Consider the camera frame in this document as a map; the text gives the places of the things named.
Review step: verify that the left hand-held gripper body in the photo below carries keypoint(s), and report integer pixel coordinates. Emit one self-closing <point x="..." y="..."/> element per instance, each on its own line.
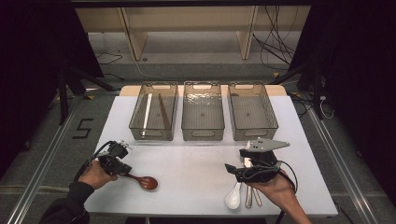
<point x="115" y="152"/>

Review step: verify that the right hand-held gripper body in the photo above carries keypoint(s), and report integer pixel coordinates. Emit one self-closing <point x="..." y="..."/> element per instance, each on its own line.
<point x="266" y="145"/>

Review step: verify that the red-brown wooden spoon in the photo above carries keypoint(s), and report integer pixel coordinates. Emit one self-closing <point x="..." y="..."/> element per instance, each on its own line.
<point x="148" y="183"/>

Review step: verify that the white ceramic spoon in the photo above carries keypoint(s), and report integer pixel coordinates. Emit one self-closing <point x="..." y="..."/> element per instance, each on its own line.
<point x="233" y="199"/>

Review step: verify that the metal table knife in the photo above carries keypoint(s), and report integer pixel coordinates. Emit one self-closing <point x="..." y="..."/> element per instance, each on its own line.
<point x="248" y="199"/>

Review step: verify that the metal fork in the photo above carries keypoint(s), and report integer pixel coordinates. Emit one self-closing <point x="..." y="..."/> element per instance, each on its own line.
<point x="258" y="199"/>

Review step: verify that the white chopstick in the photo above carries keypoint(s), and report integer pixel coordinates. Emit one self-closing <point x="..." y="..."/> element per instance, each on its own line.
<point x="145" y="115"/>
<point x="148" y="112"/>

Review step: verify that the clear grey plastic bin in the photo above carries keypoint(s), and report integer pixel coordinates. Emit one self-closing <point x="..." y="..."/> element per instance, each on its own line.
<point x="155" y="124"/>
<point x="203" y="115"/>
<point x="252" y="115"/>

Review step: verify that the brown wooden chopstick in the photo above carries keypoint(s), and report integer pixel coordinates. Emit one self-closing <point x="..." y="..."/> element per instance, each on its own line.
<point x="162" y="109"/>
<point x="165" y="110"/>

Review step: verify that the person's left hand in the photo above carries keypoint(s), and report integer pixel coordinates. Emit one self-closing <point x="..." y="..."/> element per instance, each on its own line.
<point x="95" y="177"/>

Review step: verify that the person's right hand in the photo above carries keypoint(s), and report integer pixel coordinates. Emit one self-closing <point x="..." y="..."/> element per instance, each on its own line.
<point x="280" y="193"/>

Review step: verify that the white table board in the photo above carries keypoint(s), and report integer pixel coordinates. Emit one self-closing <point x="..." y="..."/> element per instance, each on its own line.
<point x="202" y="174"/>

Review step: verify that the yellow tape piece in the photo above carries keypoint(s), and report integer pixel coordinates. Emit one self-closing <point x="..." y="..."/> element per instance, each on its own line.
<point x="275" y="75"/>
<point x="89" y="97"/>

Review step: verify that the wooden table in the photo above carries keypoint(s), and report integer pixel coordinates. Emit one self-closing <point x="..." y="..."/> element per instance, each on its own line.
<point x="129" y="90"/>

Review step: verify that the black metal stand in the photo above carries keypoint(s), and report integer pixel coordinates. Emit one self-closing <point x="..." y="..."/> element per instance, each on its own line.
<point x="63" y="99"/>
<point x="317" y="93"/>

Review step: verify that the light wooden shelf unit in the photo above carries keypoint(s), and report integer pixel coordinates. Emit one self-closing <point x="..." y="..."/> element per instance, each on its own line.
<point x="137" y="37"/>

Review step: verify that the black curtain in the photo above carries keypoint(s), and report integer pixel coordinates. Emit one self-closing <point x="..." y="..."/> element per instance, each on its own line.
<point x="31" y="62"/>
<point x="358" y="62"/>

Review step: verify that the short aluminium rail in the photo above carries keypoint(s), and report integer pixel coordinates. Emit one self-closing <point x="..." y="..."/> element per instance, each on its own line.
<point x="102" y="91"/>

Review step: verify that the long aluminium rail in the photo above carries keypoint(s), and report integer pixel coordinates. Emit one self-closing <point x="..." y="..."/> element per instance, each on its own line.
<point x="342" y="174"/>
<point x="37" y="180"/>

